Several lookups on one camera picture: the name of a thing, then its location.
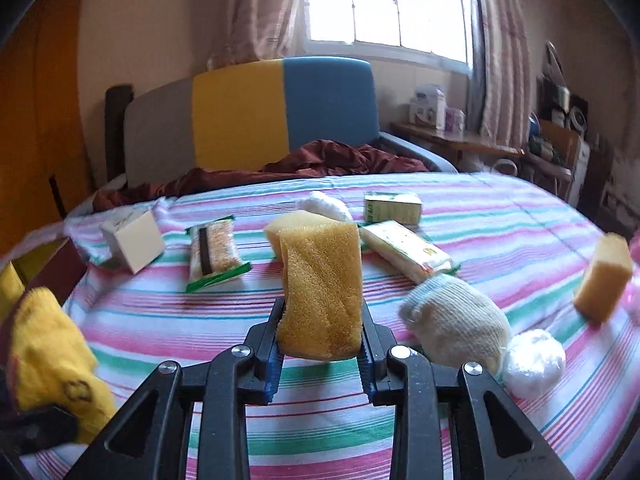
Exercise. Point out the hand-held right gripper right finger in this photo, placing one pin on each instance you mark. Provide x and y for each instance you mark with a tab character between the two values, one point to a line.
366	375

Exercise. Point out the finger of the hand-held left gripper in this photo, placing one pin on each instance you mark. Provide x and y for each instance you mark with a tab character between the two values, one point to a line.
40	430

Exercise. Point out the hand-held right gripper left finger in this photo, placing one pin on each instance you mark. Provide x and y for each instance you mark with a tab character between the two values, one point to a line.
271	372

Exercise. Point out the yellow sock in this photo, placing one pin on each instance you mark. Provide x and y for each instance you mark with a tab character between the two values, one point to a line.
50	360

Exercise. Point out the orange yellow sponge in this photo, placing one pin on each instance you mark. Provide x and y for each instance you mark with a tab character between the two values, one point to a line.
320	290
602	277

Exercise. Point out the pale yellow sponge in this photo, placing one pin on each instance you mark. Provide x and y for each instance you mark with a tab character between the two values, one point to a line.
295	222

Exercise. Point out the white cardboard box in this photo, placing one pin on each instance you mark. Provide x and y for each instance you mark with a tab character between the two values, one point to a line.
140	245

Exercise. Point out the cream knitted sock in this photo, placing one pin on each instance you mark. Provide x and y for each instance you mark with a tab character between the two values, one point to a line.
455	320

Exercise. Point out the green snack packet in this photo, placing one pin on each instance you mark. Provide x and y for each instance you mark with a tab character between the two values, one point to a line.
215	252

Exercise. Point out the brown cardboard box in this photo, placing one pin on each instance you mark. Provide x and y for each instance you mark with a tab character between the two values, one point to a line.
55	270

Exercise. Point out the white plastic wad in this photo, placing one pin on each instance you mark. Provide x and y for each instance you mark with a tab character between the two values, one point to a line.
532	362
322	205

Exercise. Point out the green and white carton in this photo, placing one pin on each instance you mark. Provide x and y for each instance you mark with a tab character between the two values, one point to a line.
392	208

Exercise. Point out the dark red blanket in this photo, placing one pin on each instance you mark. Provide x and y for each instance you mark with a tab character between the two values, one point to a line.
340	160

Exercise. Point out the wooden side table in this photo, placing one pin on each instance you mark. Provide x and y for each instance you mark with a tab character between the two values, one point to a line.
450	141

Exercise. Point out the colourful chair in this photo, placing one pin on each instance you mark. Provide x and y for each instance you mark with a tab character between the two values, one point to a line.
235	120

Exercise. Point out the small pink box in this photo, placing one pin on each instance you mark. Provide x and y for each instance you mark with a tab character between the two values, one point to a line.
455	120

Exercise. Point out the white printed box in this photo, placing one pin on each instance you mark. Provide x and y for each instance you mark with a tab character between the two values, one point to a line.
427	105

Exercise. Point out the cluttered shelf unit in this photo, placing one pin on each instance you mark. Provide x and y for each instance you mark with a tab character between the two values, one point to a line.
562	125

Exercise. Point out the orange wooden wardrobe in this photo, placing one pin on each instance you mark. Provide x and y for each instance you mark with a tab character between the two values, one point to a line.
40	110

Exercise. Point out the pink patterned curtain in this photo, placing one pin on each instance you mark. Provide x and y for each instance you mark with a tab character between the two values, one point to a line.
500	50
255	10

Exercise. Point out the barred window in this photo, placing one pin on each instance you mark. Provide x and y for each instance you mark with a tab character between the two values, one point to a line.
390	5

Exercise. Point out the dark bed post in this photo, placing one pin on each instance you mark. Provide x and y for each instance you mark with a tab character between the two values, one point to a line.
117	125

